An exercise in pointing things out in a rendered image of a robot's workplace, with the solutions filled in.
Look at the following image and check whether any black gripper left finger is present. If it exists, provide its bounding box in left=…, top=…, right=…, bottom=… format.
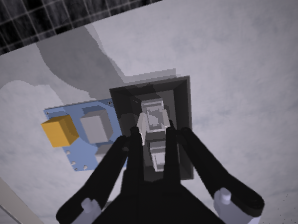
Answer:
left=56, top=113, right=146, bottom=224

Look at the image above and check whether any orange-yellow rectangular block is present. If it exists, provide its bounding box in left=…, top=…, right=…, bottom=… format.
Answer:
left=41, top=115, right=79, bottom=148

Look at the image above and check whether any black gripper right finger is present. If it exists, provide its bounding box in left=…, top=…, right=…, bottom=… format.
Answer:
left=161, top=109, right=265, bottom=224

